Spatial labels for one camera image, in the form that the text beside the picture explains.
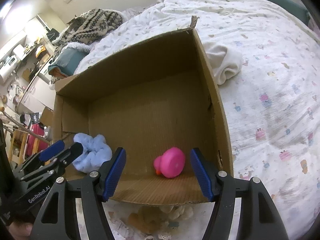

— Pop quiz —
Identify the white kitchen cabinet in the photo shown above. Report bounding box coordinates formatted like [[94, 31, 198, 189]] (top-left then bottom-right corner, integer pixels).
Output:
[[17, 76, 56, 114]]

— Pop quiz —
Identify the teal cushion with fleece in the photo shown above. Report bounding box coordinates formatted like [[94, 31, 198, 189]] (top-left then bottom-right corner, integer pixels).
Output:
[[48, 42, 92, 79]]

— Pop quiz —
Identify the patterned knit blanket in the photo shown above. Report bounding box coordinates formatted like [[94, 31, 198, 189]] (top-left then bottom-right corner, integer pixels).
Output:
[[52, 8, 126, 57]]

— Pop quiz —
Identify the brown cardboard box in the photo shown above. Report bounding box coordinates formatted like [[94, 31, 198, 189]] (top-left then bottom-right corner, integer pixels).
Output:
[[53, 27, 233, 205]]

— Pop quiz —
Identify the teal headboard cushion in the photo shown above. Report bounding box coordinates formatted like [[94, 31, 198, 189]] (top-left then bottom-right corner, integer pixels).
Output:
[[231, 0, 310, 26]]

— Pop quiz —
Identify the olive brown paper scrap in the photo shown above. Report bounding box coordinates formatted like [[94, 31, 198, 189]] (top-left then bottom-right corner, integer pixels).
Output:
[[127, 206, 163, 234]]

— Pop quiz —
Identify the white patterned bed quilt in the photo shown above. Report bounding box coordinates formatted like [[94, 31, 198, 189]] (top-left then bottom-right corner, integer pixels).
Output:
[[76, 0, 319, 239]]

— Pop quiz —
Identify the red suitcase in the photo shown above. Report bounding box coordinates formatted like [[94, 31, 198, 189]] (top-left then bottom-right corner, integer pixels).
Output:
[[26, 123, 51, 157]]

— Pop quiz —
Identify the cream folded cloth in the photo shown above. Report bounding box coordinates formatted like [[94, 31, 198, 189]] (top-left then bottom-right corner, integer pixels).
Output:
[[203, 41, 242, 85]]

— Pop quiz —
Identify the yellow wooden chair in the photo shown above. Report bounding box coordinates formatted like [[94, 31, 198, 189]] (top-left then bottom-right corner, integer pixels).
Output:
[[7, 128, 29, 166]]

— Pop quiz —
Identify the pink rubber duck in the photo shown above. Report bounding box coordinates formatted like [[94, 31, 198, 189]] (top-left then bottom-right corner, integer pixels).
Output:
[[153, 147, 185, 178]]

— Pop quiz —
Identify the cream ruffled scrunchie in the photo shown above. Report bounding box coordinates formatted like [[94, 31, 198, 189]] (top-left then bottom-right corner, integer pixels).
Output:
[[159, 205, 194, 221]]

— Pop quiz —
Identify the light blue fluffy scrunchie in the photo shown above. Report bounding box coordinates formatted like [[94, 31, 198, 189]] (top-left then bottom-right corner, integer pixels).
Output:
[[72, 133, 113, 173]]

